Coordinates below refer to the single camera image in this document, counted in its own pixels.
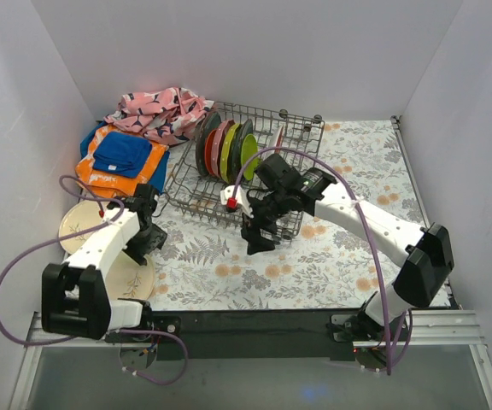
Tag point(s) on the floral tablecloth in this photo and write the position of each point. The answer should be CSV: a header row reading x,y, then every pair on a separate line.
x,y
203,264

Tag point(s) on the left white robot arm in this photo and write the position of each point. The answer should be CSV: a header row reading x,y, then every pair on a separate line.
x,y
75,299

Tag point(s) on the orange plate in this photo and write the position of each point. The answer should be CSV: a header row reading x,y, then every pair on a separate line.
x,y
208,152

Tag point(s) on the dark blue plate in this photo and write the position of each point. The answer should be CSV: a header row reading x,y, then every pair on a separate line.
x,y
208,124
247,128

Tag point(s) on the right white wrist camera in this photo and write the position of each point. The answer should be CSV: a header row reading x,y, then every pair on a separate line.
x,y
233,198

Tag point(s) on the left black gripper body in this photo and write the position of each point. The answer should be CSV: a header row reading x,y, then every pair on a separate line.
x,y
153,239

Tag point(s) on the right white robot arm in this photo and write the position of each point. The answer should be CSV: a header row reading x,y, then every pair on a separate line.
x,y
423,254

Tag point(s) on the orange blue cloth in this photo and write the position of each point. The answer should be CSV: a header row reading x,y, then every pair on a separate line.
x,y
114,163

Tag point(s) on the pink patterned cloth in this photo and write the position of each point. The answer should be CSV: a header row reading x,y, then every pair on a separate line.
x,y
168,117

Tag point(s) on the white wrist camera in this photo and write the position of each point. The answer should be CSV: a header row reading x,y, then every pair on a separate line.
x,y
233,198
112,203

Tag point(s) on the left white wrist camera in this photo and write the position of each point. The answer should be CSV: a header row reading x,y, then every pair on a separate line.
x,y
112,203

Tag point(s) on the lime green plate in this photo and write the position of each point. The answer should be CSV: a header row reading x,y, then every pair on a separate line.
x,y
249,147

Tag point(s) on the pink polka dot plate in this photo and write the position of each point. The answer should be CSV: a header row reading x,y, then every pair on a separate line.
x,y
217,146

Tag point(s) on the cream leaf plate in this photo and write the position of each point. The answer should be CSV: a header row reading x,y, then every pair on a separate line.
x,y
84,215
126,279

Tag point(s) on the olive polka dot plate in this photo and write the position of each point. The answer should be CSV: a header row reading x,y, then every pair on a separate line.
x,y
225,159

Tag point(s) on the red teal flower plate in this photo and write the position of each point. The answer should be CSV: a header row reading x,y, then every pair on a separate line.
x,y
276,140

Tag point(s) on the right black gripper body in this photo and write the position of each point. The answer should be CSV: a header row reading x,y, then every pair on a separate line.
x,y
262,222

